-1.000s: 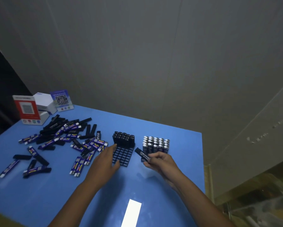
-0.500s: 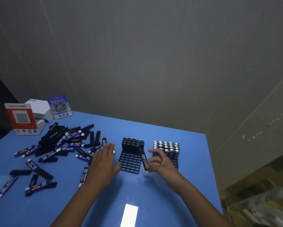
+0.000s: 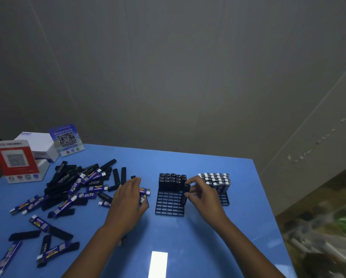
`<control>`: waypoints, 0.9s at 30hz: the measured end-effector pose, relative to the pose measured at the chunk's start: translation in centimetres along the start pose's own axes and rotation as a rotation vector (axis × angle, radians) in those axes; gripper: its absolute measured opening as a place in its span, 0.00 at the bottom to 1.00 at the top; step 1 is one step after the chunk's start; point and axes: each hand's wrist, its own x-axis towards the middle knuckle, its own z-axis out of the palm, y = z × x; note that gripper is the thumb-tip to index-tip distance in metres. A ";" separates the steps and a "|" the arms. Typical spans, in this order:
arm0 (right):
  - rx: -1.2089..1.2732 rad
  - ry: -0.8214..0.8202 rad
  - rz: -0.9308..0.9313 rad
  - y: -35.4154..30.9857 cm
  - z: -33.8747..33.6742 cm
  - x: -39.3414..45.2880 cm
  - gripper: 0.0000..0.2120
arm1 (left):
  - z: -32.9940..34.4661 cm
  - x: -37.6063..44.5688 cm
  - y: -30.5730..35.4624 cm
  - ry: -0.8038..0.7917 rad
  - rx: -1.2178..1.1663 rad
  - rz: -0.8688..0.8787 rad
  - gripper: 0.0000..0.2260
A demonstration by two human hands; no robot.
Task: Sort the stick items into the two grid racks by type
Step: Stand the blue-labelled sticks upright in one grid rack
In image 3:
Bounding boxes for white cardboard box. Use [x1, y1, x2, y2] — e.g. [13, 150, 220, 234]
[14, 131, 60, 163]

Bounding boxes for black grid tray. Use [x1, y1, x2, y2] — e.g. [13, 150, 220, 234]
[198, 173, 231, 207]
[155, 173, 188, 217]

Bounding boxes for person's right hand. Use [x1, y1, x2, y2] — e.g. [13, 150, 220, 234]
[184, 175, 229, 231]

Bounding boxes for pile of mixed lighters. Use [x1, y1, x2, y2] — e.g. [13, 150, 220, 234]
[0, 158, 151, 278]

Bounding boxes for red code sign stand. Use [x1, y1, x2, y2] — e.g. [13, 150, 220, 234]
[0, 139, 51, 184]

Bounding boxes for black slim lighter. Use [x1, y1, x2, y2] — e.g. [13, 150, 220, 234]
[181, 183, 191, 207]

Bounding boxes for person's right forearm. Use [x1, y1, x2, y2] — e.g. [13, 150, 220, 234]
[215, 217, 286, 278]

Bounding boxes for row of blue lighters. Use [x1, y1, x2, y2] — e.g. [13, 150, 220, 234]
[198, 172, 232, 195]

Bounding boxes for row of black lighters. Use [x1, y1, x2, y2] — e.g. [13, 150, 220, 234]
[158, 173, 188, 192]

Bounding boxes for person's left forearm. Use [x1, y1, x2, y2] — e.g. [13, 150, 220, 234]
[61, 225, 126, 278]

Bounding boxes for crumpled clear plastic bags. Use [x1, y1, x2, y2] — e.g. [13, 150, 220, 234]
[283, 208, 346, 278]

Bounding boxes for person's left hand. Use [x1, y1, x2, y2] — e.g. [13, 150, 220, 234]
[103, 177, 150, 239]

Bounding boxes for blue code sign stand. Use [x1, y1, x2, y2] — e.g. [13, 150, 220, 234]
[48, 124, 85, 157]

